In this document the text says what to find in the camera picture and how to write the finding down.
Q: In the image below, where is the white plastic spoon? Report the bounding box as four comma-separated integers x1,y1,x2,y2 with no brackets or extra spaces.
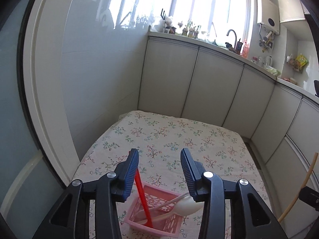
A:
151,195,204,222

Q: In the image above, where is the long curved wooden chopstick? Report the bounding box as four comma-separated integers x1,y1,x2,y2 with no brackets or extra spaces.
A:
277,152,318,223

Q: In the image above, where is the white rice paddle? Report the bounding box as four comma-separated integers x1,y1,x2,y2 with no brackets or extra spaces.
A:
135,193,189,218

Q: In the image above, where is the red long plastic spoon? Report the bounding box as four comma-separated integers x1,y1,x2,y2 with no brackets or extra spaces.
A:
135,169,153,228

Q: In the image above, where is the pink perforated utensil basket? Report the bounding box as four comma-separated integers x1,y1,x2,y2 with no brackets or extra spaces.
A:
123,182,184,237

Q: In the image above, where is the kitchen faucet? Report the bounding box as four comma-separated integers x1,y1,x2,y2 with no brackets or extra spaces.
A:
226,29,237,49

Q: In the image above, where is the floral tablecloth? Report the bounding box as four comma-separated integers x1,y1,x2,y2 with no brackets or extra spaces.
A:
72,110,274,239

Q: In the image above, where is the frosted glass sliding door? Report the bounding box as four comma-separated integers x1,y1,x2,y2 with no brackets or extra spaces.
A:
1,0,63,238

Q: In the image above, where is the red dish soap bottle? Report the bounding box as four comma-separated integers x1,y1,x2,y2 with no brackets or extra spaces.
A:
242,40,250,59

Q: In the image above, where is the yellow snack bag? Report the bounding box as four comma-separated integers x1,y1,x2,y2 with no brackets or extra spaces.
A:
295,53,308,72

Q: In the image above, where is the white water heater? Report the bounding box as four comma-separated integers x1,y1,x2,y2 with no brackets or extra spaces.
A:
257,0,280,35

